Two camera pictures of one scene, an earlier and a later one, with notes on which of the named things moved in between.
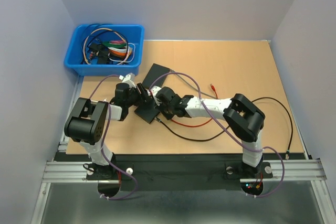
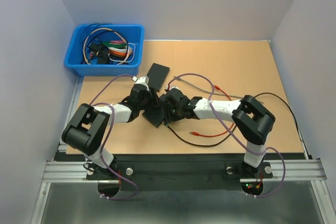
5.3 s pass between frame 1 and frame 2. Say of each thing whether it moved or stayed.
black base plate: stayed
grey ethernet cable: moved
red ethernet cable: moved
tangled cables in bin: stayed
